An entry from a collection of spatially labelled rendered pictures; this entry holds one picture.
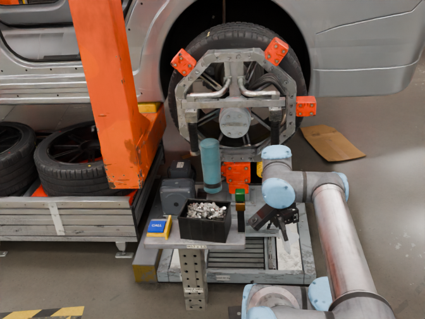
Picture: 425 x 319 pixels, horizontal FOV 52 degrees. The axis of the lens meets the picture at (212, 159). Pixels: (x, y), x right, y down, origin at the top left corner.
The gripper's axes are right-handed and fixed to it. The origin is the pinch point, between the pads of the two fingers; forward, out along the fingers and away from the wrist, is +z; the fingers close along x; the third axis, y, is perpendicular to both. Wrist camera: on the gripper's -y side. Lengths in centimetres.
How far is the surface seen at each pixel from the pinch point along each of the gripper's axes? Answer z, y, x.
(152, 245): 17, -38, 41
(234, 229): 18.2, -3.0, 34.3
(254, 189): 41, 30, 86
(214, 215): 6.4, -11.0, 33.2
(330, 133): 70, 133, 160
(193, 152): -14, -10, 53
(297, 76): -32, 46, 59
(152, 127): -7, -17, 103
